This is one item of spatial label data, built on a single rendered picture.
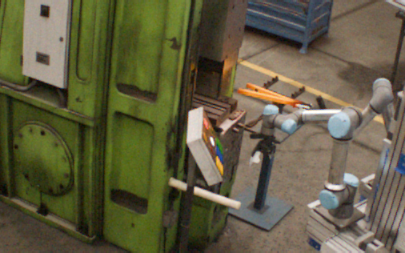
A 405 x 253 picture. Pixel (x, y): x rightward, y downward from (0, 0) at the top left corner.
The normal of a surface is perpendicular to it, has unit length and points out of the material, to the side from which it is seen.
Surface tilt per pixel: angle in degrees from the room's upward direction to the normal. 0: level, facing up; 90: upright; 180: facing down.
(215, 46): 90
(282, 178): 0
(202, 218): 89
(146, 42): 89
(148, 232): 90
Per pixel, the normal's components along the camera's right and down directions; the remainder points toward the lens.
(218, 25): -0.44, 0.39
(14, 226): 0.11, -0.87
